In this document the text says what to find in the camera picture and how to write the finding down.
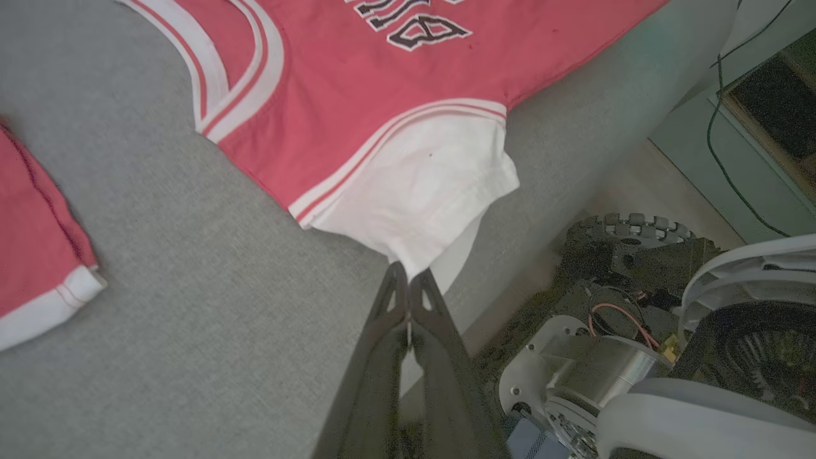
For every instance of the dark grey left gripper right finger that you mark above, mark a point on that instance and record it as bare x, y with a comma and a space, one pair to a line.
452, 408

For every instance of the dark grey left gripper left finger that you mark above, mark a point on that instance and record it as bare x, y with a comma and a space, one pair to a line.
370, 395

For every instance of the red shirt with white sleeves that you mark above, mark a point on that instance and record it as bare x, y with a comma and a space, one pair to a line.
357, 83

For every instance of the red shorts with white hems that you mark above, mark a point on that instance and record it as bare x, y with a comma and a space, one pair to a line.
32, 242

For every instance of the robot wheeled base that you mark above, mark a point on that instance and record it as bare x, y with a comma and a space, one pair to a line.
599, 376

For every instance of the black omni wheel grey rollers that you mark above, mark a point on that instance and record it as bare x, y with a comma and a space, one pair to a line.
637, 224

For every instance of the large black drive wheel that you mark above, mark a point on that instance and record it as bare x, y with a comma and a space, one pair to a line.
765, 357

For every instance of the pale cabinet with dark panel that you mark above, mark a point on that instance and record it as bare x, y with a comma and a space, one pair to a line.
778, 108

